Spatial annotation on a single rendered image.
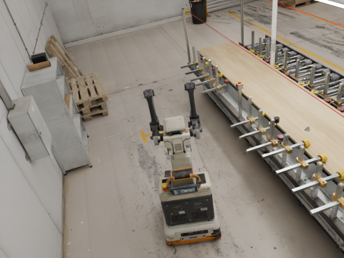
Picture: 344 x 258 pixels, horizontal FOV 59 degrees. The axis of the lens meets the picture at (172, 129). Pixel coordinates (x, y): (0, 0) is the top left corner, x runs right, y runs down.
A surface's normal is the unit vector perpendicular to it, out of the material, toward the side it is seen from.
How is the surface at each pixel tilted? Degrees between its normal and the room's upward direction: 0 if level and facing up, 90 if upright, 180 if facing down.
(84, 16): 90
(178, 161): 82
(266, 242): 0
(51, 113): 90
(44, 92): 90
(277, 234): 0
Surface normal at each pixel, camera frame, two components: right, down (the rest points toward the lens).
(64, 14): 0.28, 0.53
